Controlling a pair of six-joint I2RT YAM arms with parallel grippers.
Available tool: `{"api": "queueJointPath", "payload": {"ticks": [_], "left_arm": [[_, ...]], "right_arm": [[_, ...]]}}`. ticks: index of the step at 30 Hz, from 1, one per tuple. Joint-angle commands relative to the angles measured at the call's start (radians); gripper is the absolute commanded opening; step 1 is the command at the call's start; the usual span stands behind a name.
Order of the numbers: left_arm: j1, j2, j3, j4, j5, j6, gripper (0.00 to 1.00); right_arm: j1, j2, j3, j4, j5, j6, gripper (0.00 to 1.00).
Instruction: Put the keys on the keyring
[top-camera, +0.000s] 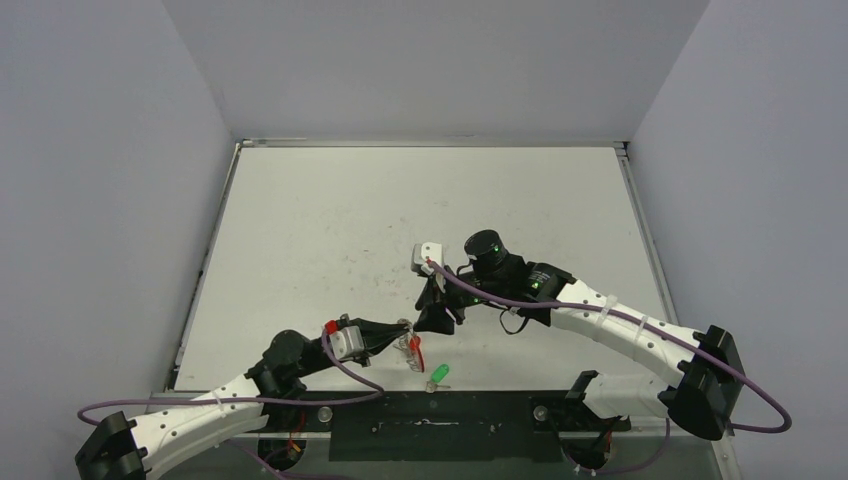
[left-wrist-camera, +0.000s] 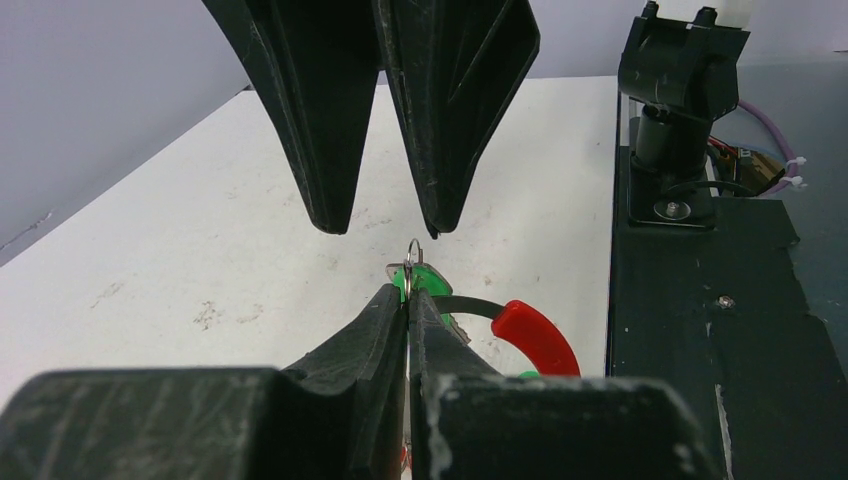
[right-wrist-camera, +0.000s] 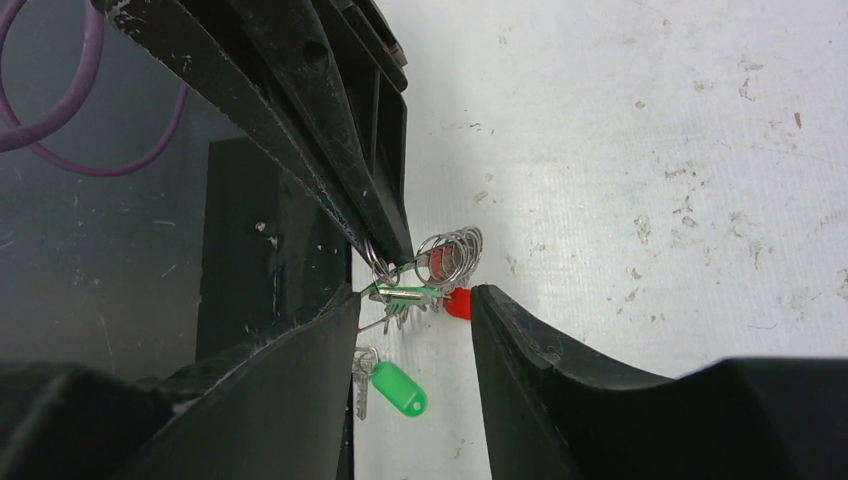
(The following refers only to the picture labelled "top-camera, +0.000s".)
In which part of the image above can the silver keyring with red grip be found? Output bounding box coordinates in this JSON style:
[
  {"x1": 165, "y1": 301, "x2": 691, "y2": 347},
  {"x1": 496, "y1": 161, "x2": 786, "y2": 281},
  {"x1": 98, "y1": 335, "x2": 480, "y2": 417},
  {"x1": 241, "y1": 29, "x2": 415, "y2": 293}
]
[{"x1": 392, "y1": 319, "x2": 425, "y2": 373}]

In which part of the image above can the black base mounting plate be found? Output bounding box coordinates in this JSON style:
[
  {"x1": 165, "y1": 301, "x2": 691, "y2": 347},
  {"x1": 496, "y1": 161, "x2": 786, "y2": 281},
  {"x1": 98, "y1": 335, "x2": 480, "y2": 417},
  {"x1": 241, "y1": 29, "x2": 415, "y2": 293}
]
[{"x1": 254, "y1": 390, "x2": 631, "y2": 469}]

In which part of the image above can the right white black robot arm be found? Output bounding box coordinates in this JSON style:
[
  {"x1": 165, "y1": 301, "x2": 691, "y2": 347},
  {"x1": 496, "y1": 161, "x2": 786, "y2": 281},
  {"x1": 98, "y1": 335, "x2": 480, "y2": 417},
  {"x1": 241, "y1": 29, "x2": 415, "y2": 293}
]
[{"x1": 411, "y1": 230, "x2": 744, "y2": 441}]

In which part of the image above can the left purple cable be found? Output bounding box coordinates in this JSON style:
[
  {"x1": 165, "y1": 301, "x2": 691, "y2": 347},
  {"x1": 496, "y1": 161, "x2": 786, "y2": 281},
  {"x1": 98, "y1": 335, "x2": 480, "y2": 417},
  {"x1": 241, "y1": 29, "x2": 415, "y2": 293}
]
[{"x1": 76, "y1": 327, "x2": 386, "y2": 480}]

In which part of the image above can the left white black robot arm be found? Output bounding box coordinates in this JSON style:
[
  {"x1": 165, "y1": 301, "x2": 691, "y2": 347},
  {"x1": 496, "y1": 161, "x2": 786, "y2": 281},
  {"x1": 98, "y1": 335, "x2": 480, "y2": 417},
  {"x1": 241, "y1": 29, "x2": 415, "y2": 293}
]
[{"x1": 74, "y1": 316, "x2": 420, "y2": 479}]

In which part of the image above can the green tag key near edge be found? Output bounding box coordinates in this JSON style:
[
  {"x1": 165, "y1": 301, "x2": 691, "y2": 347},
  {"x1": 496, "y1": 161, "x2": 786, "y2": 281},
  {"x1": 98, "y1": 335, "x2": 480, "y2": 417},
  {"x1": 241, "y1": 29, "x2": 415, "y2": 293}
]
[{"x1": 425, "y1": 364, "x2": 450, "y2": 394}]

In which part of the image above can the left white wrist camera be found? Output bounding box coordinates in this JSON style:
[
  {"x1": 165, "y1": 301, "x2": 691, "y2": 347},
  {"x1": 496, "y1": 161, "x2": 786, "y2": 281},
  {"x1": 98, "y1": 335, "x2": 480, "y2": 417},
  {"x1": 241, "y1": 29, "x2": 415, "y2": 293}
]
[{"x1": 324, "y1": 320, "x2": 365, "y2": 361}]

